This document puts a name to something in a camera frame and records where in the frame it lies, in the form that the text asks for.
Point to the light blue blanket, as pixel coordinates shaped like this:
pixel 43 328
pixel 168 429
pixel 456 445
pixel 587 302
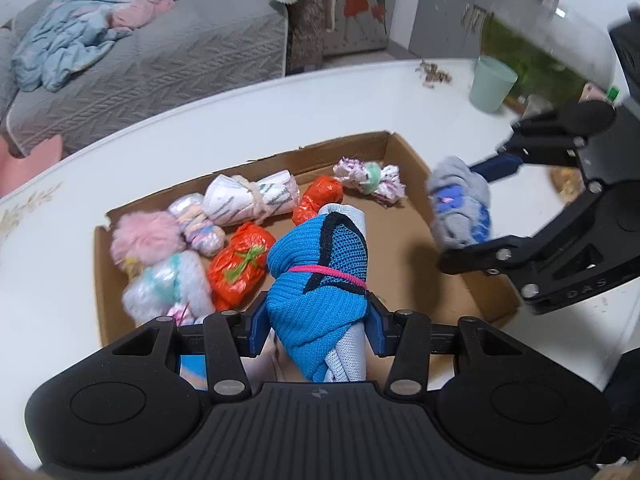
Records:
pixel 65 45

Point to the small orange plastic bundle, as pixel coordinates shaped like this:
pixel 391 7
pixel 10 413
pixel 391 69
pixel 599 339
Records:
pixel 317 197

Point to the glass fish tank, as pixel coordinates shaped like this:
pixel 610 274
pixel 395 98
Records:
pixel 540 55

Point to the pink plastic stool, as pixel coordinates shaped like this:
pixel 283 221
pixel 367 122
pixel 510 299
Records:
pixel 6 165

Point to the pale grey blue cloth bundle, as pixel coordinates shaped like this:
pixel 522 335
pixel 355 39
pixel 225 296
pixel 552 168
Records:
pixel 457 210

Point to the small pastel striped bundle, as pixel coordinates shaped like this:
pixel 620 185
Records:
pixel 200 227

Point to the shallow cardboard box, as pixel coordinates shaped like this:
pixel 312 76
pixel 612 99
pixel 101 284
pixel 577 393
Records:
pixel 400 240

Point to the grey quilted sofa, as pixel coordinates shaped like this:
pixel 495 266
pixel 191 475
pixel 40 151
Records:
pixel 200 50

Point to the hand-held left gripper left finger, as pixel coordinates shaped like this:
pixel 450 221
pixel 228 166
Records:
pixel 257 325

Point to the pink printed packet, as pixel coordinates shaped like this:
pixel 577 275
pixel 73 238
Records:
pixel 592 93

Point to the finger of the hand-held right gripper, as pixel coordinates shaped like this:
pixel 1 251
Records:
pixel 495 165
pixel 475 258

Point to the pink fluffy bundle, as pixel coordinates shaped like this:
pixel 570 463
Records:
pixel 145 240

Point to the white purple patterned bundle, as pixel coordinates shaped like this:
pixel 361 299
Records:
pixel 350 170

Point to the blue knitted cloth bundle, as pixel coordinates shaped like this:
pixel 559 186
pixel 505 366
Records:
pixel 320 300

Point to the green cup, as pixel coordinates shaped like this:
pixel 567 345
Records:
pixel 492 85

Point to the pile of seed shells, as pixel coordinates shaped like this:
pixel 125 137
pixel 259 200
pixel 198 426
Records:
pixel 432 74

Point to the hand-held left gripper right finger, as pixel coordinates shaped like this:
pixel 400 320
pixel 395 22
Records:
pixel 375 327

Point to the large orange plastic bundle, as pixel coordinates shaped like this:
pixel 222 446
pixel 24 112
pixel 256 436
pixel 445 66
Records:
pixel 240 270

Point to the white translucent bundle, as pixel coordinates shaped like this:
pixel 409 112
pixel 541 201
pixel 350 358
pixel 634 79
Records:
pixel 165 285

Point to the cabinet with figure decal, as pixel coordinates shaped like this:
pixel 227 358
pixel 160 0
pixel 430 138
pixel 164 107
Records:
pixel 360 5

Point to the white grey patterned roll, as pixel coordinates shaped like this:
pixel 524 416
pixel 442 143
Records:
pixel 250 197

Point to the grey cabinet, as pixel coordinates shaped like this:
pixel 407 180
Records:
pixel 445 10

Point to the pink cloth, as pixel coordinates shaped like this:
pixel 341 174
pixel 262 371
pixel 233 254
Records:
pixel 132 12

